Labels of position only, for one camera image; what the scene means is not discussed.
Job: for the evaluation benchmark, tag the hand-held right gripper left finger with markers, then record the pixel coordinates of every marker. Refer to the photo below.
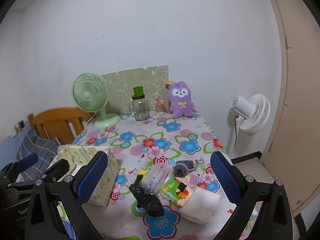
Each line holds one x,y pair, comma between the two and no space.
92,177

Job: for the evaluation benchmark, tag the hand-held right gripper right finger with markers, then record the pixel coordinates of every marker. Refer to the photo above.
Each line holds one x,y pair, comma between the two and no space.
225,177

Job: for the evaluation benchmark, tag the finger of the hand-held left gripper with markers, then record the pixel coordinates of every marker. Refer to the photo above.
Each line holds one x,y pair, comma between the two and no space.
27,161
58,168

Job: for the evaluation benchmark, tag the yellow-green fabric storage box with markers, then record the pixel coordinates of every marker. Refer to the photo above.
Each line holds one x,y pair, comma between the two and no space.
110,180

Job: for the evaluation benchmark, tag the white towel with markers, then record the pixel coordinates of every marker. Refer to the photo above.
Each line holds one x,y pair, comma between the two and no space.
202,202

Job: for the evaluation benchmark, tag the green tissue packet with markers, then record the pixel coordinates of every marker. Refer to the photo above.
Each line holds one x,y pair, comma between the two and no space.
172,188

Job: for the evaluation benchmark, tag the clear plastic packet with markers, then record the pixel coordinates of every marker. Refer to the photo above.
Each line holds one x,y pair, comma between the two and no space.
158,177

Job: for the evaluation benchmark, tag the grey plaid pillow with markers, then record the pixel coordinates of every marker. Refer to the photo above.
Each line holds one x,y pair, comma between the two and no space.
42,150

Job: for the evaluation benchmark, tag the floral tablecloth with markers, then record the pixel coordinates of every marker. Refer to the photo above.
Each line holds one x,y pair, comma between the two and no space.
175,135

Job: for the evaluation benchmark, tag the white standing fan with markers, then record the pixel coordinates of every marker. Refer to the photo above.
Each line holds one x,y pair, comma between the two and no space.
255,115

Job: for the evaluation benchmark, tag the green desk fan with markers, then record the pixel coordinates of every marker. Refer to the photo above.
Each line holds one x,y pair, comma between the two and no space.
87,96

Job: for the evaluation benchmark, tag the glass jar with green lid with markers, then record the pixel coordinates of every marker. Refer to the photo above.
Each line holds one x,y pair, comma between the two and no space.
140,110

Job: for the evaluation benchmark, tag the purple plush bunny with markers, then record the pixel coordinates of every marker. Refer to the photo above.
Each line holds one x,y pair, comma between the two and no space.
181,105

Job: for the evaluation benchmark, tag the small orange-lid toothpick jar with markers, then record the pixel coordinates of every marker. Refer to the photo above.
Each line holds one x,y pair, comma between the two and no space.
159,108

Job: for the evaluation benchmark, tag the green patterned board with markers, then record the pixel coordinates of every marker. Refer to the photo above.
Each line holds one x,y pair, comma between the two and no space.
120,85

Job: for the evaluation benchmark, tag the beige door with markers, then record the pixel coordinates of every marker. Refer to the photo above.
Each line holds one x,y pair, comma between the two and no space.
300,105

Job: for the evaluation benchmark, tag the white wall charger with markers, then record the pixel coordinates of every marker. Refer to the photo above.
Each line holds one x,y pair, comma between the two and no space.
17,129

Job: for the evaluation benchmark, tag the wall socket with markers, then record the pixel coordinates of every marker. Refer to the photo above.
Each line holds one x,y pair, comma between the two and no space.
21,124

